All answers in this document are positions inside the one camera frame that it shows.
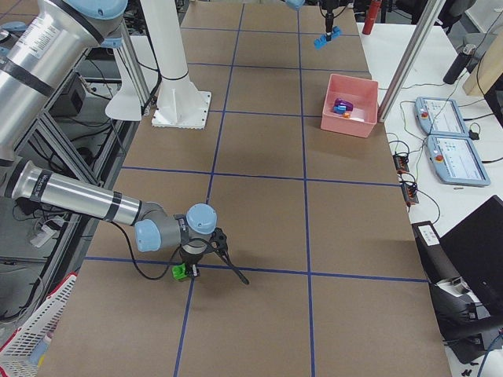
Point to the pink plastic box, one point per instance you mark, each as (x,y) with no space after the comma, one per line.
(362,93)

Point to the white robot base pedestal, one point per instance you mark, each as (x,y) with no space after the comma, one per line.
(154,73)

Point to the green toy block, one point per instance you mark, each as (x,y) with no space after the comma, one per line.
(180,272)

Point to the long blue toy block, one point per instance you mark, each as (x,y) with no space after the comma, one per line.
(323,40)

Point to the near teach pendant tablet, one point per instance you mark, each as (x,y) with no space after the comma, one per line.
(455,161)

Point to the purple toy block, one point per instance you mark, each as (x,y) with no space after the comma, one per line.
(343,104)

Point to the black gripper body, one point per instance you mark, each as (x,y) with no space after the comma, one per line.
(329,18)
(191,259)

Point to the red cylinder bottle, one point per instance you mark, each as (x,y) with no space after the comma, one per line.
(370,19)

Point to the white plastic basket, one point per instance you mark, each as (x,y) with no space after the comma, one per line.
(24,351)

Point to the black laptop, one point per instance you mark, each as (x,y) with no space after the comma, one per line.
(474,247)

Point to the far teach pendant tablet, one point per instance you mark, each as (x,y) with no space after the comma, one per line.
(440,116)

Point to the aluminium frame post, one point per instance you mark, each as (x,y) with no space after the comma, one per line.
(422,30)

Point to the black water bottle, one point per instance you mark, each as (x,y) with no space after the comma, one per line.
(459,64)

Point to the teach pendant tablet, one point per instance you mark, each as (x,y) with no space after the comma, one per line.
(440,116)
(455,161)

